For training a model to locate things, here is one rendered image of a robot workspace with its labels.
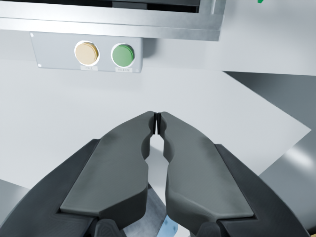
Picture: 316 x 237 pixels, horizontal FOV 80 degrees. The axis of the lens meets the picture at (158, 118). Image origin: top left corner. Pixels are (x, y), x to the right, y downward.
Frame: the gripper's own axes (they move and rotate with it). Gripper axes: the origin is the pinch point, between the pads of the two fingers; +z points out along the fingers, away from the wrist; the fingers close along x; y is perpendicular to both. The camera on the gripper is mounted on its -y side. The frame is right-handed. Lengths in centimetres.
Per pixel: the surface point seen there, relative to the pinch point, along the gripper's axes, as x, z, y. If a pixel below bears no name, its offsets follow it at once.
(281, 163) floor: 123, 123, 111
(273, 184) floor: 125, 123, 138
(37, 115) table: -33, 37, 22
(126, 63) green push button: -5.8, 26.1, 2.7
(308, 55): 38, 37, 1
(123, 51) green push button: -6.2, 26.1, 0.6
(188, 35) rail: 5.8, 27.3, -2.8
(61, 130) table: -28, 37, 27
